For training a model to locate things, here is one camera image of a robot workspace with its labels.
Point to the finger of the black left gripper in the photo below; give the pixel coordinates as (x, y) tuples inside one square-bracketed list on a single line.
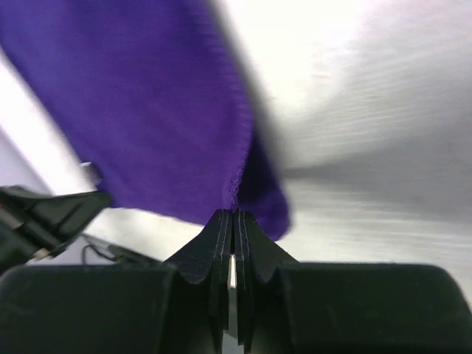
[(36, 226)]

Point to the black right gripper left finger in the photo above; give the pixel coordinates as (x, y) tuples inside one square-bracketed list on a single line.
[(177, 306)]

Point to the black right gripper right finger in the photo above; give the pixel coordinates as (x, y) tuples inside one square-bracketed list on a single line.
[(286, 306)]

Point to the purple cloth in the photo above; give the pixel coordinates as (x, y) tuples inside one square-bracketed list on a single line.
[(149, 93)]

